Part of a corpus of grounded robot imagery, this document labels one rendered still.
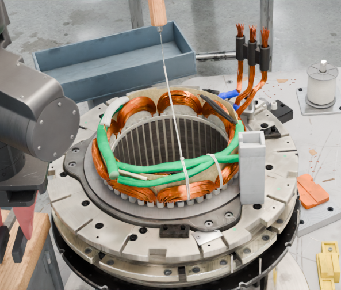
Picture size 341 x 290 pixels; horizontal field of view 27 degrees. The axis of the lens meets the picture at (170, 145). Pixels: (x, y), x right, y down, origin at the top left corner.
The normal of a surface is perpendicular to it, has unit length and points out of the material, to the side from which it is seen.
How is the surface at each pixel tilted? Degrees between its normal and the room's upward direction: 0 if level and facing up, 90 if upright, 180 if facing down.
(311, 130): 0
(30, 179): 2
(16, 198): 2
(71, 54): 90
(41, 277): 90
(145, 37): 90
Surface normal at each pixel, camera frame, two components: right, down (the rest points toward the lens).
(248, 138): 0.00, 0.65
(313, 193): -0.07, -0.75
